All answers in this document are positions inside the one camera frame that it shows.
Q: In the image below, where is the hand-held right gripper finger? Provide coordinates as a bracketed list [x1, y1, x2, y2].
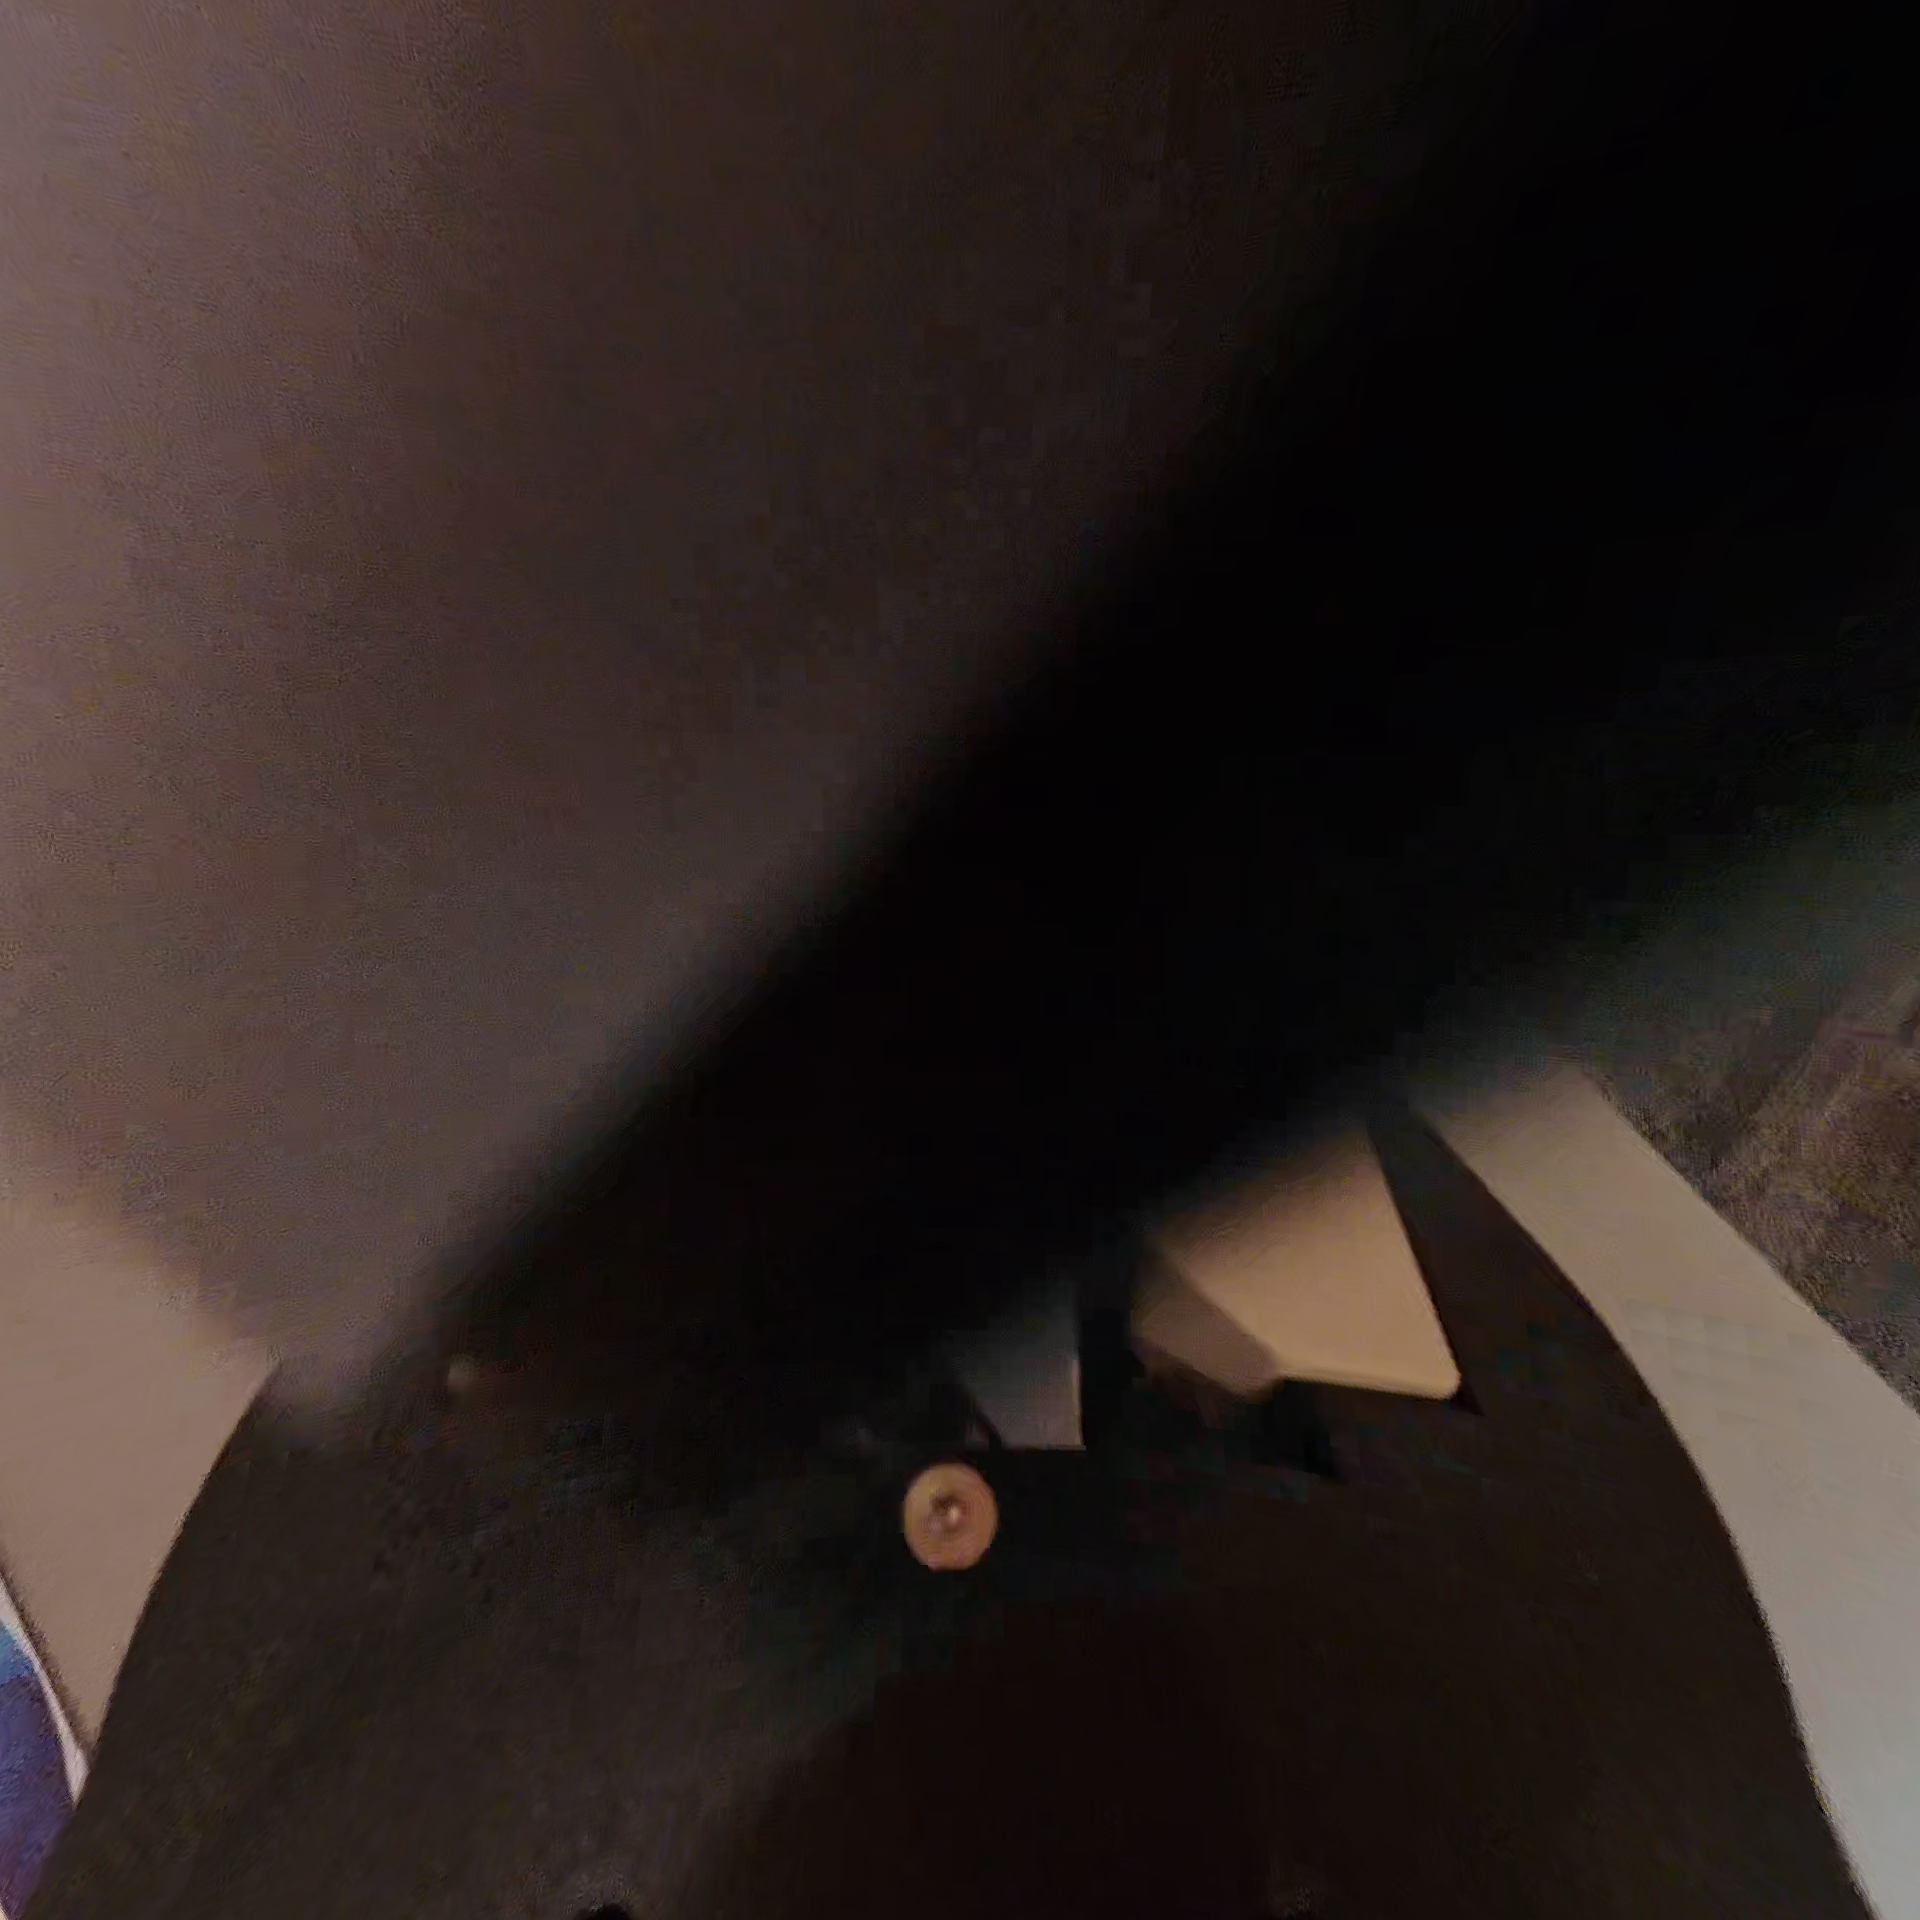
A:
[1077, 1128, 1468, 1449]

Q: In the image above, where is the cardboard box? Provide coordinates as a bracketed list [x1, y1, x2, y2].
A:
[1416, 1062, 1920, 1920]

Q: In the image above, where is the black perforated padded panel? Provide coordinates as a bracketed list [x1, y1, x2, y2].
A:
[420, 0, 1920, 1352]

